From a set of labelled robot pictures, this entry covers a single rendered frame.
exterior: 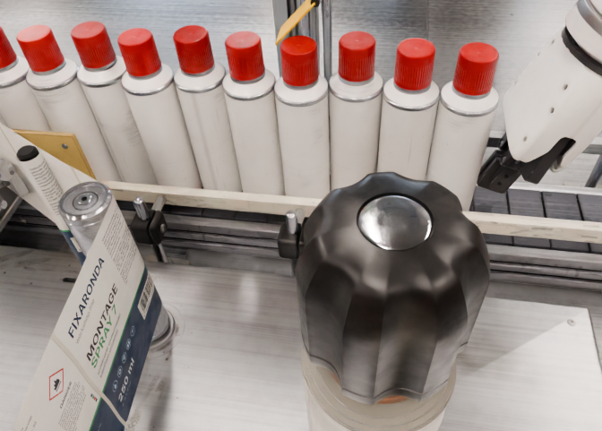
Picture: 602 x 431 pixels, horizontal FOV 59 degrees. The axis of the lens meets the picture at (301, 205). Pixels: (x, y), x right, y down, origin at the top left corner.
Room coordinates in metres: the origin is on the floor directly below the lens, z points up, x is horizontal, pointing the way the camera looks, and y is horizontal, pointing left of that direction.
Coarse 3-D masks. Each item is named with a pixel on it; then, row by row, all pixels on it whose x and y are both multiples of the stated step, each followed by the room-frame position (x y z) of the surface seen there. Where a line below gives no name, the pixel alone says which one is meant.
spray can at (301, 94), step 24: (288, 48) 0.41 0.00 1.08; (312, 48) 0.41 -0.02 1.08; (288, 72) 0.41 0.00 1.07; (312, 72) 0.41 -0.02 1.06; (288, 96) 0.40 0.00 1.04; (312, 96) 0.40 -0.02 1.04; (288, 120) 0.40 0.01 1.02; (312, 120) 0.40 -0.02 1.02; (288, 144) 0.40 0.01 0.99; (312, 144) 0.40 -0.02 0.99; (288, 168) 0.40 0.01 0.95; (312, 168) 0.40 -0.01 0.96; (288, 192) 0.41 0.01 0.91; (312, 192) 0.40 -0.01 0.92
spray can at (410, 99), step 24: (408, 48) 0.40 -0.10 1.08; (432, 48) 0.40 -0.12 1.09; (408, 72) 0.39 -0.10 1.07; (432, 72) 0.39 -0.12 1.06; (384, 96) 0.40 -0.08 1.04; (408, 96) 0.38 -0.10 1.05; (432, 96) 0.39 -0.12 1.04; (384, 120) 0.39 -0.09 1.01; (408, 120) 0.38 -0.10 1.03; (432, 120) 0.38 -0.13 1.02; (384, 144) 0.39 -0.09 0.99; (408, 144) 0.38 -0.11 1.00; (384, 168) 0.39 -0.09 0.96; (408, 168) 0.38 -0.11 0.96
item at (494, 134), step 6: (492, 132) 0.42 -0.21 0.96; (498, 132) 0.42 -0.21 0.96; (504, 132) 0.42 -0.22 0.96; (432, 138) 0.43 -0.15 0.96; (492, 138) 0.41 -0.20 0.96; (498, 138) 0.41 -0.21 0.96; (600, 138) 0.40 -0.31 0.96; (492, 144) 0.41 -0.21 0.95; (594, 144) 0.39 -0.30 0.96; (600, 144) 0.39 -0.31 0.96; (588, 150) 0.39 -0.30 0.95; (594, 150) 0.39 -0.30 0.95; (600, 150) 0.39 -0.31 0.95
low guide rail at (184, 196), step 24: (120, 192) 0.43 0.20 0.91; (144, 192) 0.42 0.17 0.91; (168, 192) 0.42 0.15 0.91; (192, 192) 0.42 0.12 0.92; (216, 192) 0.41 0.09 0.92; (240, 192) 0.41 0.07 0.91; (480, 216) 0.35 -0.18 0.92; (504, 216) 0.35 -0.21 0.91; (576, 240) 0.32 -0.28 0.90; (600, 240) 0.32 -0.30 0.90
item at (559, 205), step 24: (480, 192) 0.41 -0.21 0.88; (528, 192) 0.41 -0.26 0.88; (552, 192) 0.40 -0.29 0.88; (192, 216) 0.41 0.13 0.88; (216, 216) 0.41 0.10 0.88; (240, 216) 0.41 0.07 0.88; (264, 216) 0.40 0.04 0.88; (528, 216) 0.37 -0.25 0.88; (552, 216) 0.37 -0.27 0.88; (576, 216) 0.37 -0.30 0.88; (600, 216) 0.36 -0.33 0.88; (504, 240) 0.34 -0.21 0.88; (528, 240) 0.34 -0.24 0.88; (552, 240) 0.34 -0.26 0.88
